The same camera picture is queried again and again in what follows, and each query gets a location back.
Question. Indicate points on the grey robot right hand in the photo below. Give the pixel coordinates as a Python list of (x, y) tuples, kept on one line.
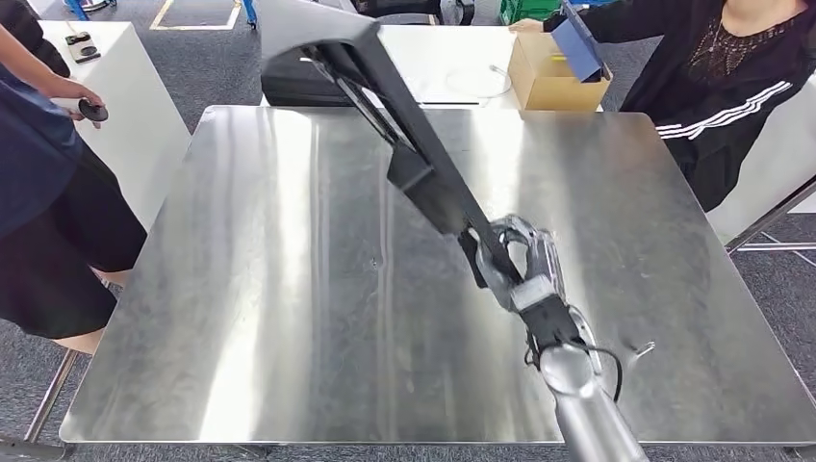
[(542, 255)]

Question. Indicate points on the black plastic frame part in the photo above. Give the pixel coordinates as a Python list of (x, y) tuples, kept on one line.
[(433, 185)]

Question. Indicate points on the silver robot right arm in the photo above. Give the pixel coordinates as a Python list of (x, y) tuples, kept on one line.
[(593, 421)]

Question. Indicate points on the stainless steel workbench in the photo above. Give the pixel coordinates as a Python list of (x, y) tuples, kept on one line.
[(287, 287)]

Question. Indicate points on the brown cardboard box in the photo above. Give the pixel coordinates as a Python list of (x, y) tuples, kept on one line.
[(548, 83)]

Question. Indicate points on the blue tablet cover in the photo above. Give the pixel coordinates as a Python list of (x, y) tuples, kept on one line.
[(577, 44)]

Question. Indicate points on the person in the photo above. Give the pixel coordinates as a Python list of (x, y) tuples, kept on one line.
[(720, 95), (38, 210)]

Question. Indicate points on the green plastic crate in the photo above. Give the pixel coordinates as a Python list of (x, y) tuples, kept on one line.
[(529, 9)]

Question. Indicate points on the black chair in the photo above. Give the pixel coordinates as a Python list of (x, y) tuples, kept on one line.
[(408, 7)]

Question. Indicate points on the black zip case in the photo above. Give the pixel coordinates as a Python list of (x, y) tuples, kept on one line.
[(293, 83)]

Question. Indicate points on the black round remote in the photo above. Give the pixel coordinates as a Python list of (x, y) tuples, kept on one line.
[(94, 112)]

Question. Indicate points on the black device on dock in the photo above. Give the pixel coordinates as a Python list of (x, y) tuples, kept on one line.
[(83, 46)]

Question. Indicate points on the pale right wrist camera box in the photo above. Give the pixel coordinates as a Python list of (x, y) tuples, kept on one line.
[(532, 296)]

